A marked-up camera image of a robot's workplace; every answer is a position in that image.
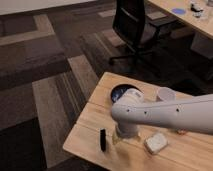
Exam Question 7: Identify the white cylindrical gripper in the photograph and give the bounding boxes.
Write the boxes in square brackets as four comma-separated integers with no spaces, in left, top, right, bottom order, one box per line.
[112,123,139,145]

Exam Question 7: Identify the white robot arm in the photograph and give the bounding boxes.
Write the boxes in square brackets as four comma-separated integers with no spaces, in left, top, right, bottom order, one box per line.
[111,88,213,144]

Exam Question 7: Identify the white sponge block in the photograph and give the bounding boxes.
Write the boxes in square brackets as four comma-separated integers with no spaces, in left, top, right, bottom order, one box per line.
[144,132,168,154]

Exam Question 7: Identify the dark blue bowl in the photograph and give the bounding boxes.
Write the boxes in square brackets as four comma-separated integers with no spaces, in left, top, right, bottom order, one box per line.
[110,84,142,103]

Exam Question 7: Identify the white paper cup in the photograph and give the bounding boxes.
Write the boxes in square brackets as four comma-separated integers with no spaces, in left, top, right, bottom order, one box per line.
[156,87,176,101]

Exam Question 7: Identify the black office chair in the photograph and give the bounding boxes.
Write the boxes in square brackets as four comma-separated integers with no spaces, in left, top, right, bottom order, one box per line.
[109,0,175,74]

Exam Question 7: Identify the blue round coaster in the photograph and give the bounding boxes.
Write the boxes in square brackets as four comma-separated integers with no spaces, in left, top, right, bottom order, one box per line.
[172,8,186,15]

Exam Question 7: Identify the wooden background desk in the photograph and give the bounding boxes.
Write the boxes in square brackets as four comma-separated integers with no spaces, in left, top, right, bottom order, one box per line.
[148,0,213,39]

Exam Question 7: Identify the small white objects on desk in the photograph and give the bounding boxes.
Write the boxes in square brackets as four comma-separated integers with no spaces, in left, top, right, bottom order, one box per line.
[190,1,204,18]

